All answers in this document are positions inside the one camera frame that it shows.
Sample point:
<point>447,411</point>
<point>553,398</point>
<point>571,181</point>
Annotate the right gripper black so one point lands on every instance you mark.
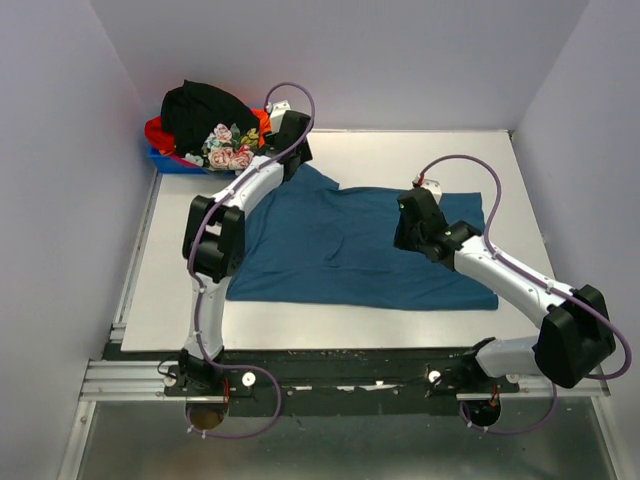
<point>399,238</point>

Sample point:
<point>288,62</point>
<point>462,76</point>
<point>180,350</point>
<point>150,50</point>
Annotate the orange t shirt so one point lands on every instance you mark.
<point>260,125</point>

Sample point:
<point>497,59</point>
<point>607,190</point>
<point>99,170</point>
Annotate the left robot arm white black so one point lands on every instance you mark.
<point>214,244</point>

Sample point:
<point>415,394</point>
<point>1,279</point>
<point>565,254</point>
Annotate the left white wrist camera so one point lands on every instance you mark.
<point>276,112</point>

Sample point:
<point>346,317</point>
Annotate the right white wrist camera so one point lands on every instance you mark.
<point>433,186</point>

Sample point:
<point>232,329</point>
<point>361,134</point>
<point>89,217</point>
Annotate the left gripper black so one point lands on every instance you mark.
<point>304,152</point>

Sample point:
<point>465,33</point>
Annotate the black floral t shirt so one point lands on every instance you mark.
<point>213,129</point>

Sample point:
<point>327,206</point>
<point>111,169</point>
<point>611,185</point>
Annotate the aluminium extrusion rail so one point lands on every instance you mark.
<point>146,381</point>

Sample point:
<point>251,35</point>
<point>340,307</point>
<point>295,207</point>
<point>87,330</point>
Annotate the blue plastic bin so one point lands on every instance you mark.
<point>171,164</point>

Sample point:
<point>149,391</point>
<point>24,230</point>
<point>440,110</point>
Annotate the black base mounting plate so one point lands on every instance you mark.
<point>343,382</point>

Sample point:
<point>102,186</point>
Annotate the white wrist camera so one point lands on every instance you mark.
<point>276,112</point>
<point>433,186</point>

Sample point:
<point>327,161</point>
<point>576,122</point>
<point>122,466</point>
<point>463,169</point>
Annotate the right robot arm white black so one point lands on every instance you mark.
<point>574,335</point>

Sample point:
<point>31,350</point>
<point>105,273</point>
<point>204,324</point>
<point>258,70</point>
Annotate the teal blue t shirt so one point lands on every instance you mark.
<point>312,241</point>

